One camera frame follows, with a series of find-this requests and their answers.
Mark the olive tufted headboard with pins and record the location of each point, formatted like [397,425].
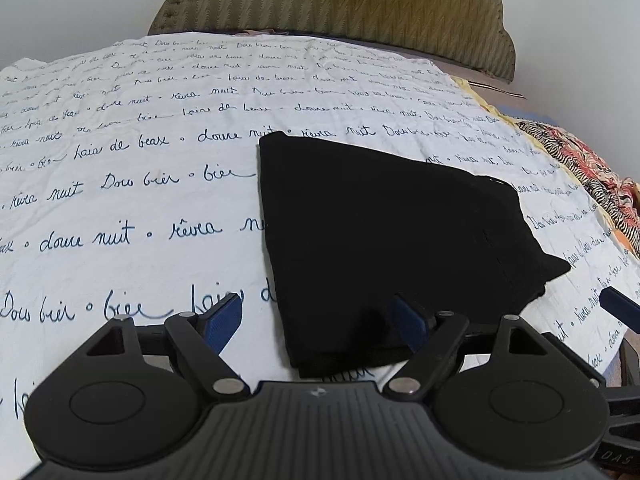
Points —
[470,32]

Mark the white bedsheet with blue script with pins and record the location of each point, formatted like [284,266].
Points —
[129,185]

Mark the black pants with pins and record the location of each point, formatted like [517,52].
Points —
[346,228]

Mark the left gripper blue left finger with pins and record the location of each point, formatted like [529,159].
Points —
[220,322]

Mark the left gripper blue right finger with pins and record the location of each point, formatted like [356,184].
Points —
[410,325]

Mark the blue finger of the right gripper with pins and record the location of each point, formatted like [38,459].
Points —
[621,307]

